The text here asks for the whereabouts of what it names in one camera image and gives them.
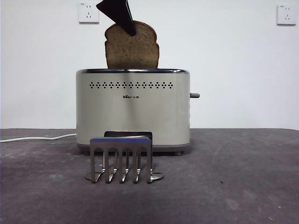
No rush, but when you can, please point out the brown seeded bread slice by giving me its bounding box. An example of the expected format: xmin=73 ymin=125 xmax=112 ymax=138
xmin=104 ymin=20 xmax=161 ymax=70

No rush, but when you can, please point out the cream and steel toaster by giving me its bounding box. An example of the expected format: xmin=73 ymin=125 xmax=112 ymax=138
xmin=75 ymin=68 xmax=192 ymax=157

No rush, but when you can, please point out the steel toast rack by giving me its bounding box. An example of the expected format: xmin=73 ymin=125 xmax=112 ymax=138
xmin=84 ymin=131 xmax=165 ymax=184

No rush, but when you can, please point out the white wall socket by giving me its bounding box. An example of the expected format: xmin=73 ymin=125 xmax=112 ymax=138
xmin=78 ymin=2 xmax=100 ymax=24
xmin=277 ymin=4 xmax=297 ymax=26

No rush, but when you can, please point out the white power cable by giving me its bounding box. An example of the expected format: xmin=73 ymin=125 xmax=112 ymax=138
xmin=0 ymin=133 xmax=77 ymax=144

